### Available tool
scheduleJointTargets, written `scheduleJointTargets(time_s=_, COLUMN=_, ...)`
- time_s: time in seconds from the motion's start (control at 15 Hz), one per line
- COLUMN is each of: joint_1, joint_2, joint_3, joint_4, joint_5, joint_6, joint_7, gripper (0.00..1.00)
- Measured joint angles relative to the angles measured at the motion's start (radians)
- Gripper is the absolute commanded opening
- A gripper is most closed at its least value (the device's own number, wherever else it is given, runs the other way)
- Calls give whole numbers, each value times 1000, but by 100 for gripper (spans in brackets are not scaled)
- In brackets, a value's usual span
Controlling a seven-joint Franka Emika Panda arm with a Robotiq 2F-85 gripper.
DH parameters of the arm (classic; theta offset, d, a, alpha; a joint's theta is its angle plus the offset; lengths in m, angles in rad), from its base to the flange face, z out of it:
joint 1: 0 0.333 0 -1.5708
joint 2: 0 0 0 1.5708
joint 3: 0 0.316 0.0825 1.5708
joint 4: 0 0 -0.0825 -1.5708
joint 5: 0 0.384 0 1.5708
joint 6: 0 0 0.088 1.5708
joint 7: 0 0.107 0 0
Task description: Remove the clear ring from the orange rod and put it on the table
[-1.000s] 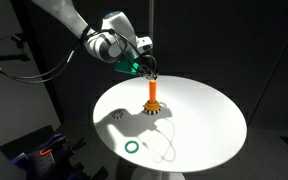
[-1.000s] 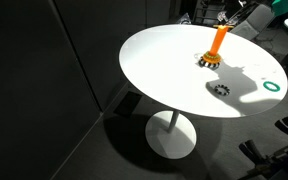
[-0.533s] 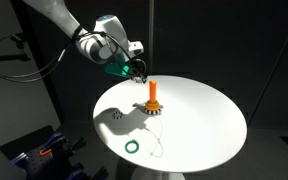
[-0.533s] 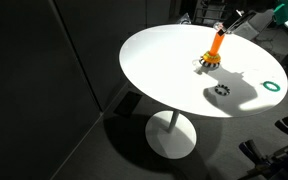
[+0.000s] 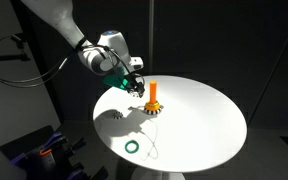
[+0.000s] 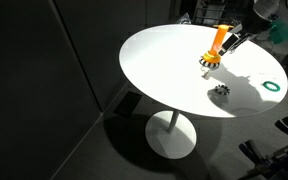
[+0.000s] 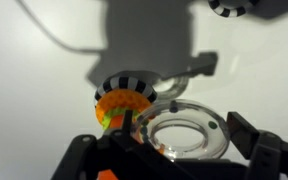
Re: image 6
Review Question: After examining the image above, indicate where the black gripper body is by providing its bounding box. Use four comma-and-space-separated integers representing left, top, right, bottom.
238, 16, 269, 40

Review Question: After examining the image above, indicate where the clear plastic ring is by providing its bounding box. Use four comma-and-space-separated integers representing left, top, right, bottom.
200, 65, 211, 80

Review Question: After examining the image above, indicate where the orange rod with base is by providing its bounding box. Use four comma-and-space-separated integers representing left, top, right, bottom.
201, 26, 231, 65

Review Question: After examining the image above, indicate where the orange flat bar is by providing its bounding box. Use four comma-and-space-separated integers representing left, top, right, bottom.
212, 24, 234, 29

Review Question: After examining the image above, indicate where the dark metal rack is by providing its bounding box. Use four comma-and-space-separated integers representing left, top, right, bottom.
192, 0, 242, 26

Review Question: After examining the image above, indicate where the grey triangular object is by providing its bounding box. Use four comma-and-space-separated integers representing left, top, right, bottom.
178, 12, 192, 25

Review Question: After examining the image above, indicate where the yellow black striped ring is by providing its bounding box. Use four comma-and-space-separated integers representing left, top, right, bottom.
198, 57, 221, 70

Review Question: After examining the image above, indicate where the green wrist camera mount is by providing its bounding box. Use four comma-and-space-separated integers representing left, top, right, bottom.
268, 18, 288, 45

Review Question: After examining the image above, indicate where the small black white striped ring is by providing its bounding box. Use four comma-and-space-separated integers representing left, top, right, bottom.
213, 84, 231, 96

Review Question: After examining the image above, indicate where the green ring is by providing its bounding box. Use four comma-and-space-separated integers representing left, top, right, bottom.
262, 80, 281, 93

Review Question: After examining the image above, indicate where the white table pedestal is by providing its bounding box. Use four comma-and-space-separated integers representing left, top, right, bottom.
144, 109, 198, 160

